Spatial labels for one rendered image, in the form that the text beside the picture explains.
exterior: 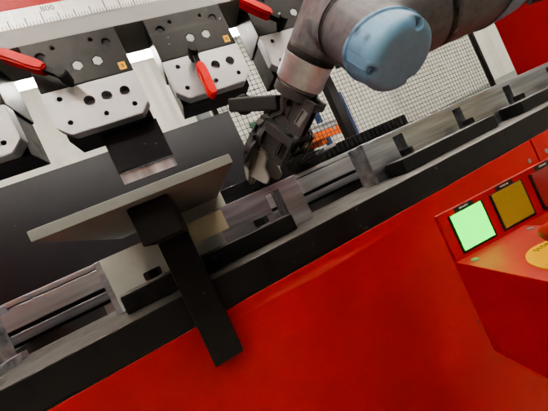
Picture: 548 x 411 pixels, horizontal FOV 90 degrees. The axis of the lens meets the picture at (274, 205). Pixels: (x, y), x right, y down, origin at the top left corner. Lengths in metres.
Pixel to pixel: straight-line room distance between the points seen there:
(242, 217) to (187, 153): 0.61
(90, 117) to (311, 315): 0.48
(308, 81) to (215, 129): 0.74
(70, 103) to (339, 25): 0.44
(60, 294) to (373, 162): 0.79
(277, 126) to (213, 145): 0.66
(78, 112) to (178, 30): 0.23
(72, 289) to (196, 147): 0.60
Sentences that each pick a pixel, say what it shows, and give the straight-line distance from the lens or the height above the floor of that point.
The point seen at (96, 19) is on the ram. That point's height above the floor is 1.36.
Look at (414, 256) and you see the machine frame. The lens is 0.54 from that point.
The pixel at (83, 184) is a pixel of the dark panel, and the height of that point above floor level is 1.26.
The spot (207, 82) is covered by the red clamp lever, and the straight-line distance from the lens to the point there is 0.54.
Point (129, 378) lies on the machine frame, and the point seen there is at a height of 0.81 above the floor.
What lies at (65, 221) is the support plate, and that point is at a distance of 0.29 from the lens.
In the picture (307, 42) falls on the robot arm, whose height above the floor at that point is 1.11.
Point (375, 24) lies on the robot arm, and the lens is 0.33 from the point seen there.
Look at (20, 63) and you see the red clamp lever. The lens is 0.60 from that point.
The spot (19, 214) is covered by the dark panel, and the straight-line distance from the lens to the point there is 1.19.
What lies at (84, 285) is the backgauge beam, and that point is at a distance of 0.83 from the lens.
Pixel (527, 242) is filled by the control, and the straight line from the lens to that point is 0.41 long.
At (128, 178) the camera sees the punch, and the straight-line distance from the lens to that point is 0.57.
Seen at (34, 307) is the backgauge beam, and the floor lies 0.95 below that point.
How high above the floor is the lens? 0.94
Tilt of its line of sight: 1 degrees down
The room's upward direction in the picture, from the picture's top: 25 degrees counter-clockwise
